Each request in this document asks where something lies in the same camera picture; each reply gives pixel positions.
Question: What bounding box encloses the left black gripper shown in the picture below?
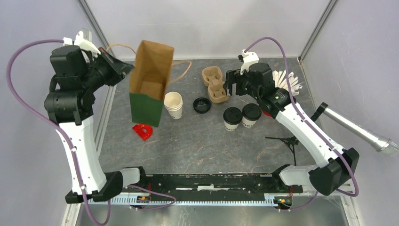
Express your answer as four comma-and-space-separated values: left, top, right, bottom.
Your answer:
80, 47, 136, 92

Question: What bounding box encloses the green paper bag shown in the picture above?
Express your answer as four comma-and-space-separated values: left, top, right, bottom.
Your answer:
128, 40, 192, 127

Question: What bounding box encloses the single black lid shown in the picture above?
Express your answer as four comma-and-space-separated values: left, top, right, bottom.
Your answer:
242, 103, 262, 121

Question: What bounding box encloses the stack of black lids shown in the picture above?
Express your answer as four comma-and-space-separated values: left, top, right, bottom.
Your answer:
193, 97, 212, 114

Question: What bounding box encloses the single white paper cup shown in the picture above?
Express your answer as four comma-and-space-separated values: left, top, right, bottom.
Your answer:
242, 117, 257, 128

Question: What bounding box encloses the stack of white paper cups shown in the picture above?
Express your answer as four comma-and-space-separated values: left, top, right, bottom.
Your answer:
164, 92, 183, 119

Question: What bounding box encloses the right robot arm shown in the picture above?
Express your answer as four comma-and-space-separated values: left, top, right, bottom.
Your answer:
223, 63, 359, 196

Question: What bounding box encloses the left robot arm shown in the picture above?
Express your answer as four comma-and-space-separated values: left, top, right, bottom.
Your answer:
44, 45, 148, 204

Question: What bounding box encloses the stack of cardboard cup carriers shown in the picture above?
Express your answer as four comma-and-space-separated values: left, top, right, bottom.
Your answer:
201, 66, 229, 104

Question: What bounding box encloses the red cup holder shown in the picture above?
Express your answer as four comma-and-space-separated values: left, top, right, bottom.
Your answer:
262, 110, 272, 117

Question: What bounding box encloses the red D-shaped object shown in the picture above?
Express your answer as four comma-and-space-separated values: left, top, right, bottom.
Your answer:
132, 124, 153, 141

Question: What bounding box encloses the silver microphone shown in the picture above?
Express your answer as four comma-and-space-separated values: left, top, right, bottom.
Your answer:
311, 102, 399, 156

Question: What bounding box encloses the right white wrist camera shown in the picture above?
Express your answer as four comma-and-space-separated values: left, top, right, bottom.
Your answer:
238, 49, 259, 75

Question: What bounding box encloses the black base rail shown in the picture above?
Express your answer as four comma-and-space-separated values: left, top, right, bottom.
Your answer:
136, 173, 303, 202

